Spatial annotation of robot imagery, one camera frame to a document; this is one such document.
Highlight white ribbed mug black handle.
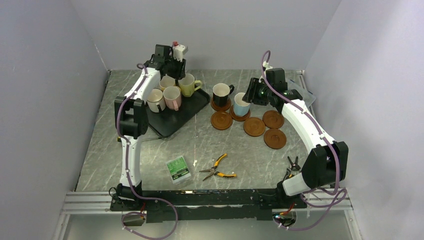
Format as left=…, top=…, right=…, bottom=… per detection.
left=147, top=88, right=167, bottom=113

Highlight pink mug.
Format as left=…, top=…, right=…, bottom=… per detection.
left=163, top=86, right=182, bottom=111

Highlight clear plastic organizer box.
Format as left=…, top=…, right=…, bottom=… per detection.
left=286, top=78, right=317, bottom=108

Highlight green mug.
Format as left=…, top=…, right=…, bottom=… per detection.
left=178, top=73, right=202, bottom=97

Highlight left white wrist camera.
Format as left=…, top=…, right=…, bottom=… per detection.
left=172, top=41, right=188, bottom=62

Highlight green screw bit box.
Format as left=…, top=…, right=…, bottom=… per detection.
left=165, top=155, right=192, bottom=185

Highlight black plastic tray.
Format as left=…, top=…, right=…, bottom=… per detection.
left=145, top=89, right=211, bottom=138

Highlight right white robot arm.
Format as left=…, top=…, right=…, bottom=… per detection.
left=243, top=68, right=349, bottom=208

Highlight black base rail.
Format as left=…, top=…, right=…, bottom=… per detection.
left=110, top=188, right=307, bottom=223

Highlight blue mug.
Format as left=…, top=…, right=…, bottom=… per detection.
left=233, top=92, right=251, bottom=117

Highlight black handled cutters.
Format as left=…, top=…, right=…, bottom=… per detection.
left=282, top=156, right=302, bottom=182

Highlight yellow handled pliers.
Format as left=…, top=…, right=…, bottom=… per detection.
left=199, top=152, right=238, bottom=182

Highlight brown wooden coaster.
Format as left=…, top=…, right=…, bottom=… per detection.
left=263, top=128, right=287, bottom=150
left=262, top=110, right=285, bottom=129
left=243, top=117, right=266, bottom=137
left=210, top=98, right=232, bottom=112
left=210, top=111, right=233, bottom=131
left=229, top=105, right=251, bottom=122

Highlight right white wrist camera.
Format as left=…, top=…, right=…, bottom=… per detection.
left=261, top=62, right=274, bottom=79

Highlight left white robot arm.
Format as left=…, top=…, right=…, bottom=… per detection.
left=114, top=42, right=188, bottom=210

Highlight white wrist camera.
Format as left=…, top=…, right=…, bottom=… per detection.
left=172, top=41, right=188, bottom=62
left=261, top=62, right=274, bottom=79

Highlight yellow mug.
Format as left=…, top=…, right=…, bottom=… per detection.
left=159, top=75, right=176, bottom=91

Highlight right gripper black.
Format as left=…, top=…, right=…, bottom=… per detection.
left=242, top=77, right=273, bottom=106

